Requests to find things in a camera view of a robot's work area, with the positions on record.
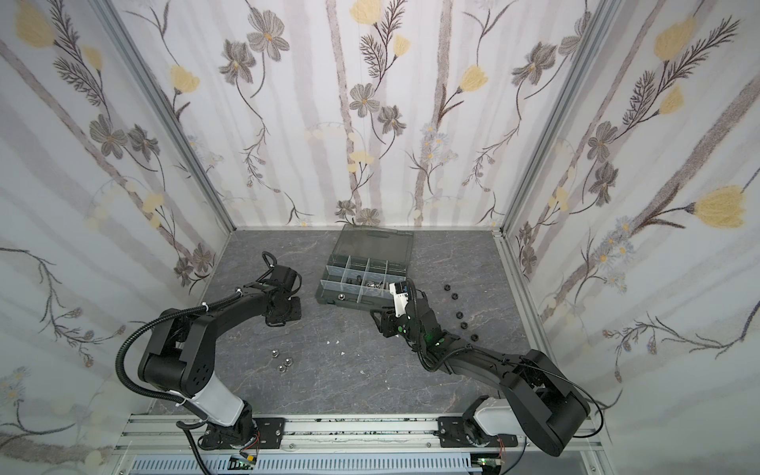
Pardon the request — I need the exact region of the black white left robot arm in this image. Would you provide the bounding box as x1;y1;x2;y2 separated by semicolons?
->
115;251;302;451

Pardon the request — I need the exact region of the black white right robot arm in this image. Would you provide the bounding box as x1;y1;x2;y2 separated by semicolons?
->
370;280;597;457

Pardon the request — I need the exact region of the green compartment organizer box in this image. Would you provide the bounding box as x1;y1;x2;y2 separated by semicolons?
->
316;225;414;312

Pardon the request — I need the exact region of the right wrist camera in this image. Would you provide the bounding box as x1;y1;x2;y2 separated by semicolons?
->
389;281;410;317

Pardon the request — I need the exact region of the white slotted cable duct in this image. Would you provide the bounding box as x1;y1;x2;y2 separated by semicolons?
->
127;453;482;475

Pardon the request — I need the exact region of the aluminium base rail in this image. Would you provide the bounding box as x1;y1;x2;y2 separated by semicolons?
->
112;412;604;455

